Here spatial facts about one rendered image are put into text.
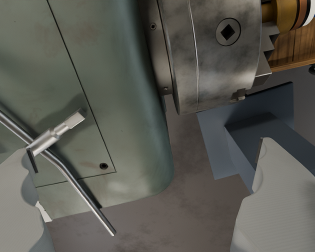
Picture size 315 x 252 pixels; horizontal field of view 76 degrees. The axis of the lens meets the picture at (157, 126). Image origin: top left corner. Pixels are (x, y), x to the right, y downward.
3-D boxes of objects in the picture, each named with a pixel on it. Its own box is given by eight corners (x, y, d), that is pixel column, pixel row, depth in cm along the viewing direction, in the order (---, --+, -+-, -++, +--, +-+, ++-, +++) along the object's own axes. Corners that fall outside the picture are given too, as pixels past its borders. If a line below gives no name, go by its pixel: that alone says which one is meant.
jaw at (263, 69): (211, 50, 42) (227, 100, 38) (214, 31, 37) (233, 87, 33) (265, 37, 41) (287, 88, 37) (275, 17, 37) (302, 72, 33)
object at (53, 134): (79, 103, 29) (26, 144, 31) (74, 110, 27) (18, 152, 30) (90, 115, 30) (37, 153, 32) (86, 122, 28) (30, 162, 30)
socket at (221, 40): (205, 32, 29) (210, 32, 27) (223, 13, 28) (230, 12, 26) (219, 49, 30) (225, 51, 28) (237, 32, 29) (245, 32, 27)
